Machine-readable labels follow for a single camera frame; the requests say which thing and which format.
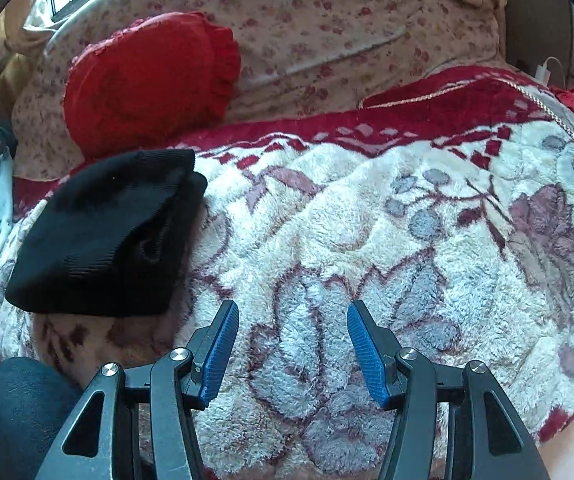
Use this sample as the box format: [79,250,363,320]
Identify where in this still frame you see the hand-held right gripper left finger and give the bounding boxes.
[34,300,241,480]

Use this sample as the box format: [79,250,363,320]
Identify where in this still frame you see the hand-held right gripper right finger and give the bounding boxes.
[346,300,550,480]

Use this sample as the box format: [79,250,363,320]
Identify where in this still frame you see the red and white plush blanket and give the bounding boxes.
[0,65,574,480]

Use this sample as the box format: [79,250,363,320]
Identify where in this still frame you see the person's leg in blue jeans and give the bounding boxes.
[0,357,85,480]

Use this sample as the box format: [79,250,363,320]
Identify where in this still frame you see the floral bed sheet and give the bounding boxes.
[12,0,505,181]

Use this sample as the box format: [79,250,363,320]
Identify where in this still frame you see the red heart-shaped ruffled pillow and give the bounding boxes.
[62,11,242,161]

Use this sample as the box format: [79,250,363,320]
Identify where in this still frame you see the white charger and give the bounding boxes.
[534,57,565,83]

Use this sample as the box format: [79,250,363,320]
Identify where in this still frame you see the black pants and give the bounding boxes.
[4,149,209,318]

